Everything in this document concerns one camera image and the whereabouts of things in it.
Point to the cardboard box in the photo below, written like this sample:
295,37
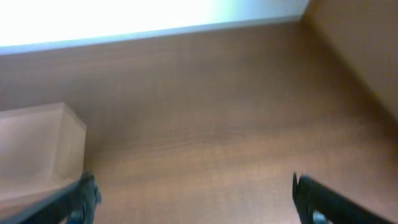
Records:
42,150

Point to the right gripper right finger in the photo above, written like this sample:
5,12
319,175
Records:
316,203

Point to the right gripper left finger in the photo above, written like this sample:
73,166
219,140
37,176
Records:
75,204

